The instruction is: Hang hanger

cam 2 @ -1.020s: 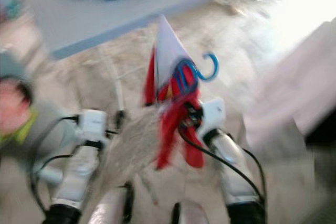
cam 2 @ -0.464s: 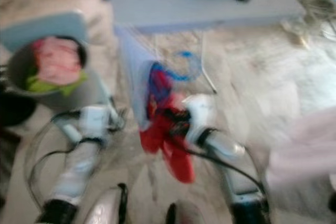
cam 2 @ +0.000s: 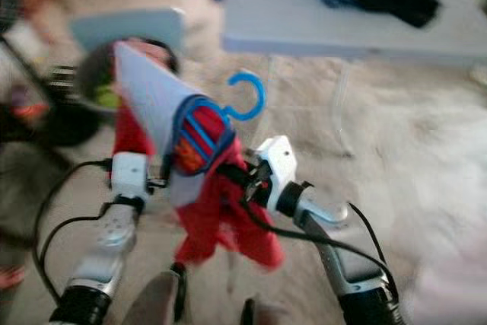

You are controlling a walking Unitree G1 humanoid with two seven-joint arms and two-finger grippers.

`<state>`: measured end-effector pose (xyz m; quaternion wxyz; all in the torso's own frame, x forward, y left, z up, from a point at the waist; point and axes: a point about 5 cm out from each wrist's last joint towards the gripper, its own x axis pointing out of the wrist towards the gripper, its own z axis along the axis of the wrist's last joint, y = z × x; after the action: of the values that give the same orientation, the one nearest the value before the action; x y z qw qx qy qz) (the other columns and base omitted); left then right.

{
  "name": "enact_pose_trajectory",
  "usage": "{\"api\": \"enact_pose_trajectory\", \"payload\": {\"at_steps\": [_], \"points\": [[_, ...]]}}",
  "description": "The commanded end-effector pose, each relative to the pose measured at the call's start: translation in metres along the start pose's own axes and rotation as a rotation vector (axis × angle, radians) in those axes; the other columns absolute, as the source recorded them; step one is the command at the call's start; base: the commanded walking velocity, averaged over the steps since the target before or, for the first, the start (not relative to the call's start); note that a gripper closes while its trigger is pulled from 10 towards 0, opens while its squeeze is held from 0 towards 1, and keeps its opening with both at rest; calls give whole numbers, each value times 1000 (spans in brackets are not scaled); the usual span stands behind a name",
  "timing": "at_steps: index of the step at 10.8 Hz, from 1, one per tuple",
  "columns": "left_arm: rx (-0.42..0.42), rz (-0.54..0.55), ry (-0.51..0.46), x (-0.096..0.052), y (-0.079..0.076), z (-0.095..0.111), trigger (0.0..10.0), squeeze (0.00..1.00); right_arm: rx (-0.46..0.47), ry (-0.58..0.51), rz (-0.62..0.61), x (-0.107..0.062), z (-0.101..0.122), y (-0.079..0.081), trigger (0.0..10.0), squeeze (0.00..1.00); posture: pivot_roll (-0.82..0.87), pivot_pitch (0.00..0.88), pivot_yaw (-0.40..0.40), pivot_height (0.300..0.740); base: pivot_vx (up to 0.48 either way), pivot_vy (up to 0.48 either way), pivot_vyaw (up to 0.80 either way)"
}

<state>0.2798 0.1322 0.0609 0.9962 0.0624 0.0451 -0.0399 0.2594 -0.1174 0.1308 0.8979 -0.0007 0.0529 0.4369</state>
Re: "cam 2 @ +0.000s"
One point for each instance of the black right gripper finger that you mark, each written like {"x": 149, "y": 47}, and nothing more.
{"x": 233, "y": 174}

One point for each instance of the red garment with blue trim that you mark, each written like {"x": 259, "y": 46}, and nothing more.
{"x": 224, "y": 226}

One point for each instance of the blue plastic hanger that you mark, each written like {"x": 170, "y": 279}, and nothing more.
{"x": 261, "y": 97}

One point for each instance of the pale lavender cloth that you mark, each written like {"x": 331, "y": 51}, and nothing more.
{"x": 152, "y": 97}

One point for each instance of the lime green cloth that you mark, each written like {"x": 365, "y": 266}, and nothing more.
{"x": 105, "y": 97}

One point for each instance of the black round pot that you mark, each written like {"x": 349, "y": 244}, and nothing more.
{"x": 65, "y": 127}

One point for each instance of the grey plastic bucket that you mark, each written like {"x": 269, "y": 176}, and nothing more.
{"x": 95, "y": 74}

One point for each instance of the silver left robot leg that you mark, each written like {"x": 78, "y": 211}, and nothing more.
{"x": 152, "y": 302}

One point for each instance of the silver robot leg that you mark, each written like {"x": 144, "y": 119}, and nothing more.
{"x": 152, "y": 302}
{"x": 249, "y": 313}

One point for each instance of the silver right robot leg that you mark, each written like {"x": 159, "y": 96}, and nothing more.
{"x": 249, "y": 313}

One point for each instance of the person leg olive trousers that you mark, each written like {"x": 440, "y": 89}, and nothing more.
{"x": 19, "y": 203}

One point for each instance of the light blue folding table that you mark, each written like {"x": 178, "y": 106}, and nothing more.
{"x": 281, "y": 28}

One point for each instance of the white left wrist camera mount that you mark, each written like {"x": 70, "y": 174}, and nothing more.
{"x": 129, "y": 175}

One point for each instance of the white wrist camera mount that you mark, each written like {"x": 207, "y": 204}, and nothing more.
{"x": 129, "y": 175}
{"x": 278, "y": 161}

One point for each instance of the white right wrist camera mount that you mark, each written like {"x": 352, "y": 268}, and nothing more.
{"x": 278, "y": 161}

